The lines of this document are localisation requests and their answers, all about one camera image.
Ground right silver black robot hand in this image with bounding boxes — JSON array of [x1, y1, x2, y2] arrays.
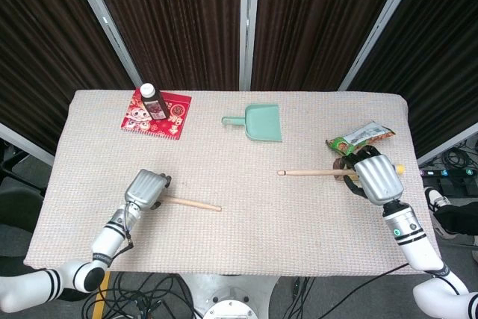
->
[[338, 145, 406, 207]]

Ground black trouser leg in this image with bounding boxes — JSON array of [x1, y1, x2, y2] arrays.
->
[[435, 199, 478, 238]]

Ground beige woven tablecloth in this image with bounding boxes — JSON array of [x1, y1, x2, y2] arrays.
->
[[24, 89, 441, 276]]

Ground black office chair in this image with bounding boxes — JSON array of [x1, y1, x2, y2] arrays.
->
[[0, 139, 52, 268]]

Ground aluminium partition frame bar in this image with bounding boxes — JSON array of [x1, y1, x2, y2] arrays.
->
[[338, 0, 427, 91], [0, 122, 56, 166], [238, 0, 261, 91], [66, 0, 152, 90], [417, 122, 478, 166]]

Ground black shoe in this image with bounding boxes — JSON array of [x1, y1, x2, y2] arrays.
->
[[55, 288, 94, 302]]

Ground yellow labelled tea bottle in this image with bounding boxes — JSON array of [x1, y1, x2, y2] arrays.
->
[[332, 157, 406, 182]]

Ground dark bottle with white cap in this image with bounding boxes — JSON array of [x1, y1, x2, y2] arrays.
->
[[139, 82, 170, 121]]

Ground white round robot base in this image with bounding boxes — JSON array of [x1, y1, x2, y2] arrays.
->
[[179, 273, 281, 319]]

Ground red patterned notebook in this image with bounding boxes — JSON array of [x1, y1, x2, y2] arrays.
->
[[120, 90, 193, 141]]

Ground wooden drumstick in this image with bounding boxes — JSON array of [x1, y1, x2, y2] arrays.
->
[[162, 196, 223, 212], [276, 169, 358, 179]]

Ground white sneaker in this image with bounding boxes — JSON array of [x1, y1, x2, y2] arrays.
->
[[423, 185, 456, 238]]

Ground green white snack bag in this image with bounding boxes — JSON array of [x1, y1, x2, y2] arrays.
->
[[325, 120, 396, 158]]

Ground black coiled cables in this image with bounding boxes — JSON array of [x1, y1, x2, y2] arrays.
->
[[440, 138, 478, 170]]

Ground dark brown partition panel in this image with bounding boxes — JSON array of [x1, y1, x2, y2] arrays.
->
[[350, 0, 478, 159], [249, 0, 410, 91], [0, 0, 136, 155], [84, 0, 243, 91]]

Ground green plastic dustpan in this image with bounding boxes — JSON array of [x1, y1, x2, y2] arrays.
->
[[221, 103, 284, 143]]

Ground black floor cable bundle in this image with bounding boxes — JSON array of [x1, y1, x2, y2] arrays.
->
[[81, 272, 197, 319]]

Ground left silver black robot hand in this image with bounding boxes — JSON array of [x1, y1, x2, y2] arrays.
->
[[123, 168, 173, 211]]

